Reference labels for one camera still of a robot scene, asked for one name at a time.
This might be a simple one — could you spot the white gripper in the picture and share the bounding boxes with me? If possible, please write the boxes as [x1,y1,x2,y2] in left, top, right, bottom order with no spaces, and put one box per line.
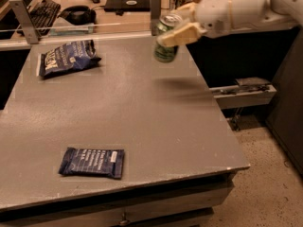
[156,0,233,47]

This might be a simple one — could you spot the green soda can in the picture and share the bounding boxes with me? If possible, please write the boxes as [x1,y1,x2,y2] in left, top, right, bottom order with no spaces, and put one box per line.
[153,13,182,63]

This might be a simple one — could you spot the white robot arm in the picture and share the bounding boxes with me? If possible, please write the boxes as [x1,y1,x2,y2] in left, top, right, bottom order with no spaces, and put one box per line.
[157,0,303,47]

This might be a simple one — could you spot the blue chip bag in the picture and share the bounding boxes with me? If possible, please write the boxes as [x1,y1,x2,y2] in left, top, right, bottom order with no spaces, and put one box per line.
[36,40,101,78]

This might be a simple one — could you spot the black closed laptop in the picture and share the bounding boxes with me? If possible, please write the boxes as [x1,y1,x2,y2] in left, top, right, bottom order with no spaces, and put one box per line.
[104,0,150,12]

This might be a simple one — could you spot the black headphones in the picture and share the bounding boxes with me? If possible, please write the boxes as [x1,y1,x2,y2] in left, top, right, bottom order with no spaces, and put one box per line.
[60,6,96,26]

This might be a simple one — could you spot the black keyboard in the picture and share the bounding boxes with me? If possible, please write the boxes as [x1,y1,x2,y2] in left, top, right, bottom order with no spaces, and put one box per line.
[22,0,61,36]

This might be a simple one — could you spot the dark blue snack bar wrapper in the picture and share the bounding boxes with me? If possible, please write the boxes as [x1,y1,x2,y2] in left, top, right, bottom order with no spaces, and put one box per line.
[59,148,125,179]

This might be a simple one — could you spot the grey table drawer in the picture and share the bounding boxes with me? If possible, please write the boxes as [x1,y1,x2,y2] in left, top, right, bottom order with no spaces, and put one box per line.
[0,174,234,227]

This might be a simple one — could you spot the middle metal bracket post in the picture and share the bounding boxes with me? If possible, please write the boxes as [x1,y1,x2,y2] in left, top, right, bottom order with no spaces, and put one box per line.
[150,0,161,36]

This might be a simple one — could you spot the metal bracket post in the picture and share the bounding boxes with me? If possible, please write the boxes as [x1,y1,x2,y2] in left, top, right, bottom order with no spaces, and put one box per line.
[9,0,40,44]
[150,0,161,36]

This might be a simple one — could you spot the grey metal shelf rail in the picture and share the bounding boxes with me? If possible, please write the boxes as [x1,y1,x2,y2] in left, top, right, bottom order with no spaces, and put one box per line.
[210,77,276,110]

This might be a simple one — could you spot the left metal bracket post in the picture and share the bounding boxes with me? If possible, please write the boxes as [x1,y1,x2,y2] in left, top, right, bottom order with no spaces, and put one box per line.
[9,0,40,44]

